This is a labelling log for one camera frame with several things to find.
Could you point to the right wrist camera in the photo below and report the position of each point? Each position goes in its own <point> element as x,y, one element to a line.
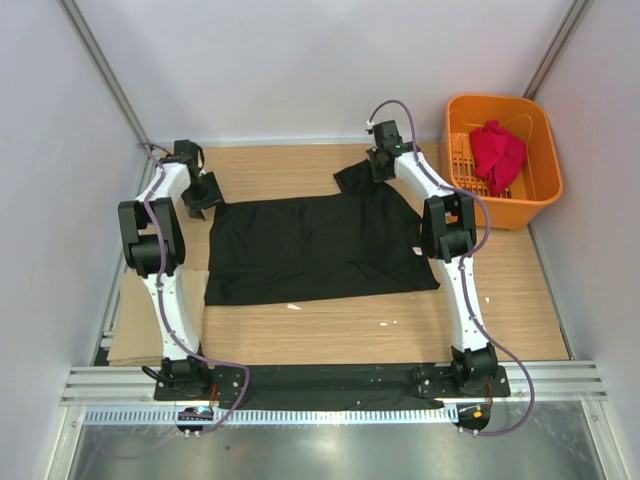
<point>386,135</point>

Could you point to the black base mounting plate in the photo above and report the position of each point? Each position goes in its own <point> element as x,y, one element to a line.
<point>330,387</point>

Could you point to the left aluminium corner post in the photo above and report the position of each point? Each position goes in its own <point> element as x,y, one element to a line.
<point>82,29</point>

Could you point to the brown cardboard sheet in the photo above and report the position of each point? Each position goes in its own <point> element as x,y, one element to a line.
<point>137,338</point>

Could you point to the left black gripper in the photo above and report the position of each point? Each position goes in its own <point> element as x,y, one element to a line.
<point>213,198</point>

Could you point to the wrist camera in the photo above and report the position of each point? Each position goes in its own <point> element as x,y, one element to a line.
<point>386,135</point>
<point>189,152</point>

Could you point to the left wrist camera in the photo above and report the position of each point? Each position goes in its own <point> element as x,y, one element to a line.
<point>189,152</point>

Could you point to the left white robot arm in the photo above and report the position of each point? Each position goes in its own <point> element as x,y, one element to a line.
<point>154,247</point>

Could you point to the aluminium front frame rail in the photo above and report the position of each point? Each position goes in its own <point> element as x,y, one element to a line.
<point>569,380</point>

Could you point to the white slotted cable duct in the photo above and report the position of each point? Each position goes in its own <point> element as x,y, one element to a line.
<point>197,416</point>

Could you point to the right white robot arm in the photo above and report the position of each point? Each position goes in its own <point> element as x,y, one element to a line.
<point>448,236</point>

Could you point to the right aluminium corner post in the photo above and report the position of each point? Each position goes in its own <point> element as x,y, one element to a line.
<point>569,24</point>

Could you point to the orange plastic basket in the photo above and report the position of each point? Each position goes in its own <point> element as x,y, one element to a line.
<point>539,182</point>

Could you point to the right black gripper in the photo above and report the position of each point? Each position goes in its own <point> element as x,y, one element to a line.
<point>377,175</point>

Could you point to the red t shirt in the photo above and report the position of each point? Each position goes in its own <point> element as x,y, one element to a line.
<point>499,156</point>

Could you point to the aluminium corner post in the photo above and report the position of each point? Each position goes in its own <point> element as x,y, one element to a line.
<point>82,29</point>
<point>569,24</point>

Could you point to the black t shirt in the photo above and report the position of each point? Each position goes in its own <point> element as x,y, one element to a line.
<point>363,241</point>

